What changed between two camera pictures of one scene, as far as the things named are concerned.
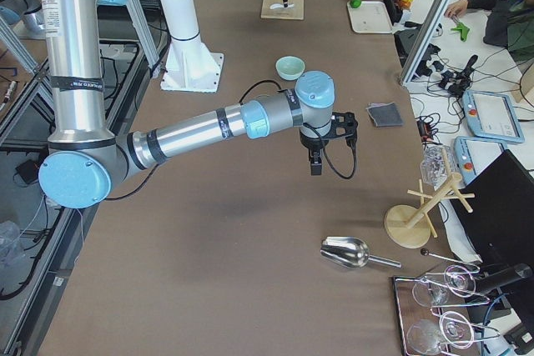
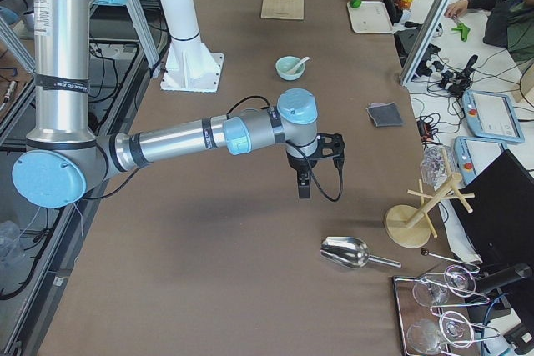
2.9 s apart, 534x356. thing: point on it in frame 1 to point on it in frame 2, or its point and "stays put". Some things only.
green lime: [355, 2] stays put
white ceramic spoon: [279, 6] to [295, 67]
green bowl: [289, 67] stays put
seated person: [511, 12] stays put
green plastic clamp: [463, 29] stays put
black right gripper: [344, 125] to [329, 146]
